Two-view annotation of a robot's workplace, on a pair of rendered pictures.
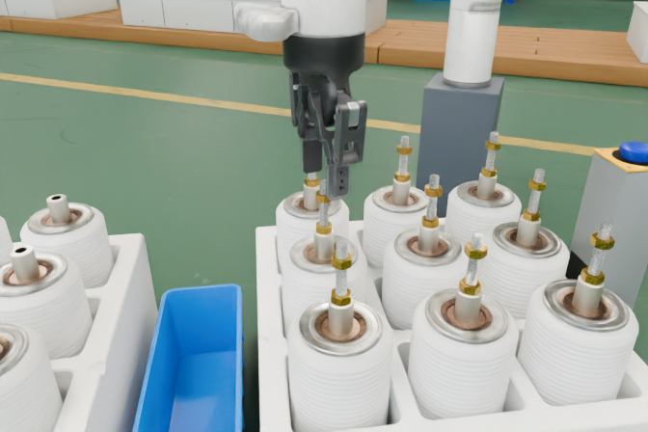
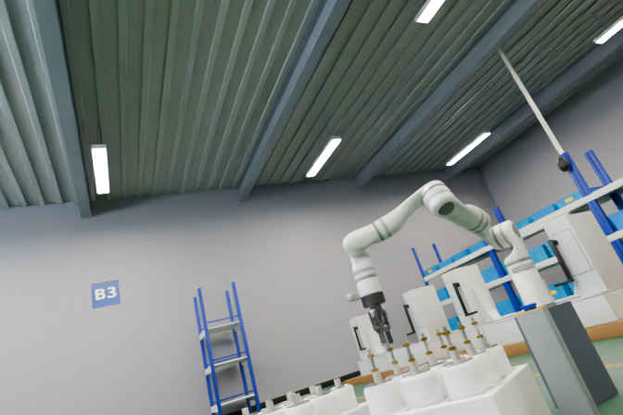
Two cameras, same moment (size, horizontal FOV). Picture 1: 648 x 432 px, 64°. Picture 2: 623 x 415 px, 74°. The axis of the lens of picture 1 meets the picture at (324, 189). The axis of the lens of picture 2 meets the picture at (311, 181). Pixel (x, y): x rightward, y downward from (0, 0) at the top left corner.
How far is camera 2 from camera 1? 1.06 m
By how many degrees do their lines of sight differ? 63
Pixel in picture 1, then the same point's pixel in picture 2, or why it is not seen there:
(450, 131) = not seen: hidden behind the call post
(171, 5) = (489, 332)
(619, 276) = (557, 374)
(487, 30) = (527, 279)
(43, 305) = (320, 400)
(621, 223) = (533, 342)
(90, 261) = (345, 401)
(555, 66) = not seen: outside the picture
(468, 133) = not seen: hidden behind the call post
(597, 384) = (459, 390)
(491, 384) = (418, 393)
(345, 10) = (367, 287)
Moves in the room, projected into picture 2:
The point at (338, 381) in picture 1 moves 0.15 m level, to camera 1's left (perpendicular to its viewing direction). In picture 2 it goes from (370, 395) to (331, 403)
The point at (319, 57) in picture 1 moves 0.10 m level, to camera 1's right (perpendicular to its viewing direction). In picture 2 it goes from (365, 301) to (389, 291)
